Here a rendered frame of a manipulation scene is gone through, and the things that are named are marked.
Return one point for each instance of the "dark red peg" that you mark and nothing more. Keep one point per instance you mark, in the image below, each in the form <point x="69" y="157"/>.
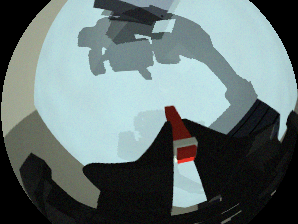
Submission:
<point x="185" y="146"/>

